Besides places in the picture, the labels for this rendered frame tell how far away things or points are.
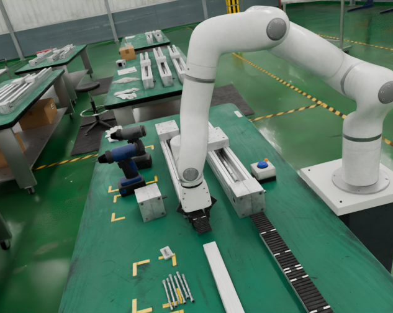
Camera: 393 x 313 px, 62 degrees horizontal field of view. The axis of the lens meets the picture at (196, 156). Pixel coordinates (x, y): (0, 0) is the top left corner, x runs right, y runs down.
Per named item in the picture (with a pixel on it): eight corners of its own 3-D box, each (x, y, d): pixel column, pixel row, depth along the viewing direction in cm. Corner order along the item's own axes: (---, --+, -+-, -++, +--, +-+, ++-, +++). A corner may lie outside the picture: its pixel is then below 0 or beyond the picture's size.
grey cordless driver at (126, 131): (153, 167, 164) (143, 127, 154) (115, 174, 164) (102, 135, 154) (154, 160, 170) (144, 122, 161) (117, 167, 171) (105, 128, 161)
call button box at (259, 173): (276, 180, 135) (275, 167, 132) (254, 186, 134) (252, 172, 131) (268, 171, 142) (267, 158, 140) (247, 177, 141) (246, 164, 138)
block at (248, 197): (272, 209, 119) (270, 187, 115) (239, 218, 118) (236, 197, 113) (262, 196, 127) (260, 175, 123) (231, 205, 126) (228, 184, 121)
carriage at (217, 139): (230, 151, 153) (228, 138, 149) (207, 157, 151) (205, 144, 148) (220, 138, 167) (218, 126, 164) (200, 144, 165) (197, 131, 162)
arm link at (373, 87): (367, 123, 117) (371, 56, 106) (404, 145, 101) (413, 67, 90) (335, 131, 117) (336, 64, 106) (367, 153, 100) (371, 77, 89)
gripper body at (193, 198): (178, 188, 106) (184, 215, 111) (208, 180, 107) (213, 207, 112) (174, 177, 113) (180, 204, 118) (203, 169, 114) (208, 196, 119)
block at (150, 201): (172, 213, 127) (167, 192, 123) (144, 222, 125) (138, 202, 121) (166, 200, 136) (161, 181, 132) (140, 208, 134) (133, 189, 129)
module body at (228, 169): (256, 198, 127) (254, 179, 123) (231, 205, 126) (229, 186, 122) (206, 128, 198) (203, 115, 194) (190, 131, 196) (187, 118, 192)
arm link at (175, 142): (204, 177, 105) (200, 164, 113) (197, 141, 99) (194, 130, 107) (179, 184, 104) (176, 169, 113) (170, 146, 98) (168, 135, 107)
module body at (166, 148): (209, 211, 125) (206, 192, 121) (184, 218, 123) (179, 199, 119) (175, 135, 195) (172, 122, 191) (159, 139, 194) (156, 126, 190)
